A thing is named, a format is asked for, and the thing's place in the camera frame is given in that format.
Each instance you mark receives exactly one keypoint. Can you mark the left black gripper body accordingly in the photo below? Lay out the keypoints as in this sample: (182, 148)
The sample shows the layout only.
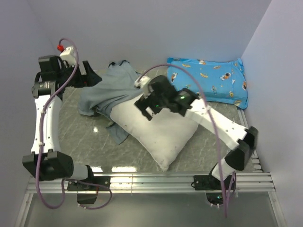
(77, 80)

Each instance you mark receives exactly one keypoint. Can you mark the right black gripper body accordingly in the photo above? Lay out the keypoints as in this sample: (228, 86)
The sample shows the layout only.
(155, 103)

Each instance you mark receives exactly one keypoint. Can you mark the white pillow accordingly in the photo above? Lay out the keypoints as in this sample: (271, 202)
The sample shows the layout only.
(163, 137)

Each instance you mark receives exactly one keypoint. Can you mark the grey-blue pillowcase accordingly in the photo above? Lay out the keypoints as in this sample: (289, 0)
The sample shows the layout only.
(116, 87)

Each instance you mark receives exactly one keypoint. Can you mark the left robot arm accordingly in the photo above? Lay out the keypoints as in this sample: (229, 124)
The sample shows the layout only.
(46, 161)

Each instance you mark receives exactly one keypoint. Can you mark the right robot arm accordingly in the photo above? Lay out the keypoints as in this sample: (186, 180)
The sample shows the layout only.
(240, 140)

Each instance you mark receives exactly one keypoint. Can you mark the blue cartoon print pillow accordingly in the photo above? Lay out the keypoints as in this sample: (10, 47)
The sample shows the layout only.
(222, 82)

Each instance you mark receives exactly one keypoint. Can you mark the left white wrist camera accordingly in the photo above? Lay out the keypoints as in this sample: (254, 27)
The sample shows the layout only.
(68, 55)

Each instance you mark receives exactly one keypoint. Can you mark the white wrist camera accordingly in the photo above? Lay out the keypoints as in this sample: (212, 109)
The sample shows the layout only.
(143, 83)
(68, 55)

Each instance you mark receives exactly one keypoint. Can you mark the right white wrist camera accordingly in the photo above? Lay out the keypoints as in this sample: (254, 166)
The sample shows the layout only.
(143, 83)

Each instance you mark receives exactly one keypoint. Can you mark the aluminium mounting rail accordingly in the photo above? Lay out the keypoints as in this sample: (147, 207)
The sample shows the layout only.
(184, 182)

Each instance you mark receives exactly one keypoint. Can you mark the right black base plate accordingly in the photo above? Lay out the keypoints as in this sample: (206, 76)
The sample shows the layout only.
(209, 183)

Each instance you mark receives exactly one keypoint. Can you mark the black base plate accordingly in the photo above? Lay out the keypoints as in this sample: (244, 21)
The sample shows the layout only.
(87, 192)
(209, 183)

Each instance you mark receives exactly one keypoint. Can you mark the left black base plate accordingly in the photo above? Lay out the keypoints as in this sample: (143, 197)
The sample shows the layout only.
(87, 192)

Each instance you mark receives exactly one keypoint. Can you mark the right side aluminium rail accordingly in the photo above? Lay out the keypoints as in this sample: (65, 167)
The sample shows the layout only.
(253, 164)

